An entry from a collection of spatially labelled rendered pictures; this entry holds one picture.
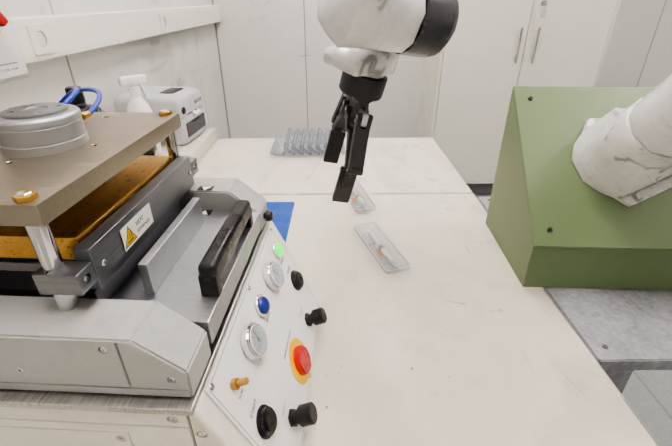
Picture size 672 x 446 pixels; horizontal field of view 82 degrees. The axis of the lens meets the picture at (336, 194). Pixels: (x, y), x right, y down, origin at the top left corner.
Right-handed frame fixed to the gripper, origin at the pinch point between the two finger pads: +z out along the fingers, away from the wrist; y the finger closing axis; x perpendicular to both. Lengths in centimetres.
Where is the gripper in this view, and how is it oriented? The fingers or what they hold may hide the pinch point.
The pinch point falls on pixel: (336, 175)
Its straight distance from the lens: 74.4
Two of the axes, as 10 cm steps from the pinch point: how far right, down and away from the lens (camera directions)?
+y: -1.4, -5.8, 8.0
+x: -9.6, -1.2, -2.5
